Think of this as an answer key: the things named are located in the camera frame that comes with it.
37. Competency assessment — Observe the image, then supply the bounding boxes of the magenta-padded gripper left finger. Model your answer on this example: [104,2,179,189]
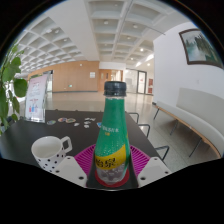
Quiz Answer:
[53,143,100,188]

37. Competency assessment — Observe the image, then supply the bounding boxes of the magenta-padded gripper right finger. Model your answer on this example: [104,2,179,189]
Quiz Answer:
[127,144,172,188]

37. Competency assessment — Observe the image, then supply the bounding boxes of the green plastic drink bottle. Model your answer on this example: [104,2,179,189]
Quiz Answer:
[93,80,131,188]

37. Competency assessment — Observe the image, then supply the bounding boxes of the white polka dot cup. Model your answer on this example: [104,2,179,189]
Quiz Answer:
[30,135,73,174]

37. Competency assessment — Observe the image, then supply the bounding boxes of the long white bench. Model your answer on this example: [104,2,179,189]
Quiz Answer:
[152,87,224,160]

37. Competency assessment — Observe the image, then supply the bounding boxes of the clear acrylic sign stand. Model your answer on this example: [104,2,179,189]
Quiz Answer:
[24,73,51,124]

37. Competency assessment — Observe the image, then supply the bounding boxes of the dark framed glass door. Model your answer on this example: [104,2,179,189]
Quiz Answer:
[136,70,148,95]

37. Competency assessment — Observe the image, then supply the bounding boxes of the potted green leafy plant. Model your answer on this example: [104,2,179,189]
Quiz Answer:
[0,43,30,135]

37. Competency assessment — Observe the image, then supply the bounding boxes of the ceiling lights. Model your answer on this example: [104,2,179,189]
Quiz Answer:
[43,19,156,68]

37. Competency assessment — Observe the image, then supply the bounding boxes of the dark framed landscape picture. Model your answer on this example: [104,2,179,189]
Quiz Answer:
[178,27,224,70]

